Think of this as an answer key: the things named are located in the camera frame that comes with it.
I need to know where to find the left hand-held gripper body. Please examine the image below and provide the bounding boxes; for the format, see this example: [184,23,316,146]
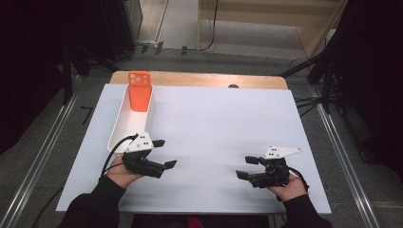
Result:
[122,131,167,180]

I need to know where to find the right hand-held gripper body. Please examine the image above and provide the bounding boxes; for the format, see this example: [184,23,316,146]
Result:
[248,145,302,190]

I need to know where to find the white rectangular tray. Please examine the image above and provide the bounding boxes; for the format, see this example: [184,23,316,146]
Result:
[106,83,156,155]

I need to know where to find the orange phone case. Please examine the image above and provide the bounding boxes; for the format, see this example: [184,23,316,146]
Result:
[127,70,152,113]

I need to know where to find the person's right hand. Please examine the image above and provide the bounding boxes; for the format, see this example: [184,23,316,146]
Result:
[265,172,309,202]

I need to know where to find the person's left hand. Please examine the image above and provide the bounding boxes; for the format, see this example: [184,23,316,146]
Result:
[106,155,145,190]

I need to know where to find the red fabric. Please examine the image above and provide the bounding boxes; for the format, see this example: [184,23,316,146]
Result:
[185,216,206,228]

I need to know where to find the wooden table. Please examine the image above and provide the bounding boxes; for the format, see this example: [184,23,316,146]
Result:
[108,70,289,90]

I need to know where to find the power plugs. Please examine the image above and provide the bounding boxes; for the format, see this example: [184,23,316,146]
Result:
[141,40,165,56]

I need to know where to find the black metal stand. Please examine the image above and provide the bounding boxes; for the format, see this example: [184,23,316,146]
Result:
[321,53,334,115]
[61,44,75,105]

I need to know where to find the black cabinet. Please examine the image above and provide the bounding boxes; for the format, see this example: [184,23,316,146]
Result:
[99,0,144,61]

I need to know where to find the black curtain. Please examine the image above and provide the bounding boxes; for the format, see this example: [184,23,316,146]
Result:
[329,0,403,172]
[0,0,106,156]

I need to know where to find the light wooden cabinet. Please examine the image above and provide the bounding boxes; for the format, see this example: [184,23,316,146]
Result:
[198,0,348,60]

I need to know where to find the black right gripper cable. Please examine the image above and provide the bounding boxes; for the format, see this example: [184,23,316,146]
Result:
[287,166,311,194]

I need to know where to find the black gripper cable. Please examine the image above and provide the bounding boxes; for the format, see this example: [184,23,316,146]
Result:
[99,133,141,179]
[287,166,311,194]

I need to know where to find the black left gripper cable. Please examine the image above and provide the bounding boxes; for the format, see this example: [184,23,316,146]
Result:
[99,133,141,179]

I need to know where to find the metal floor rail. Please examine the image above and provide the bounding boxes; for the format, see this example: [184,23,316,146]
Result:
[0,91,80,228]
[312,85,381,228]

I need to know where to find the black floor cable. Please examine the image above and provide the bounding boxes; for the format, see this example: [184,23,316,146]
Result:
[31,186,65,228]

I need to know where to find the black hanging cable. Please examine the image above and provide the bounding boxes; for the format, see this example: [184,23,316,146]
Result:
[182,0,220,53]

